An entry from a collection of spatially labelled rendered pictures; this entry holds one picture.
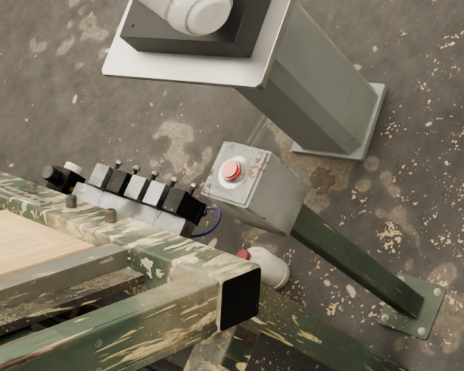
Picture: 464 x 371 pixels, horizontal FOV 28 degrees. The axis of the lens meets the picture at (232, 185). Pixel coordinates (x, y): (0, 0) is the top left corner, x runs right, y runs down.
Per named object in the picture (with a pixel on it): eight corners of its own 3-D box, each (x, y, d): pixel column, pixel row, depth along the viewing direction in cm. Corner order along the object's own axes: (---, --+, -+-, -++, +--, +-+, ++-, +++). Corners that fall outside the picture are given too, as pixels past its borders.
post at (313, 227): (426, 299, 246) (296, 196, 188) (417, 319, 245) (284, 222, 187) (406, 292, 250) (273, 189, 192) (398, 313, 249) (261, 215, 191)
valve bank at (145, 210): (252, 213, 215) (195, 173, 197) (227, 269, 213) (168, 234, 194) (107, 167, 246) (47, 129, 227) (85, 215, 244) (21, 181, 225)
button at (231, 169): (247, 165, 175) (241, 161, 174) (238, 185, 175) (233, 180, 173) (231, 161, 178) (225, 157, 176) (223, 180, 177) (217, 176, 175)
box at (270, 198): (314, 186, 187) (270, 150, 173) (290, 240, 185) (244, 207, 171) (267, 173, 194) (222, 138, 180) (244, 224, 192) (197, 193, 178)
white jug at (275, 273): (296, 265, 271) (262, 243, 256) (283, 296, 270) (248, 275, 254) (269, 256, 277) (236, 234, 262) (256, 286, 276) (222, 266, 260)
